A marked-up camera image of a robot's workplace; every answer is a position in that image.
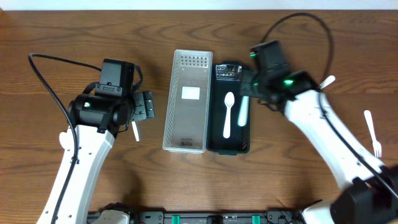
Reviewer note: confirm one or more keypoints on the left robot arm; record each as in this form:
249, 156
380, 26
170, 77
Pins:
94, 119

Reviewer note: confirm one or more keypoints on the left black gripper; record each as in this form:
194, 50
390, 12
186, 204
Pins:
144, 104

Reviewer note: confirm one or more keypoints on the white plastic spoon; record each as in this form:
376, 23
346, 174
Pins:
135, 131
228, 102
65, 140

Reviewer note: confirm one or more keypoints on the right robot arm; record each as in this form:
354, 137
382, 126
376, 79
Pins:
368, 187

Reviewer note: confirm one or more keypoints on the black plastic basket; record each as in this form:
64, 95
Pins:
225, 77

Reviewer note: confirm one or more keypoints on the clear white plastic basket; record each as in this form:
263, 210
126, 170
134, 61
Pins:
189, 98

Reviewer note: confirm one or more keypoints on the pale green plastic fork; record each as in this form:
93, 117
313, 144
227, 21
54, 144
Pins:
243, 112

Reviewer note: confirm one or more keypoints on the white plastic fork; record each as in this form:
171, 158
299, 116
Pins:
376, 144
327, 81

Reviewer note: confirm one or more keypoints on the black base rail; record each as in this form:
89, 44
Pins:
120, 213

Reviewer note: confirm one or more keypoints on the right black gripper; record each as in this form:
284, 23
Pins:
245, 86

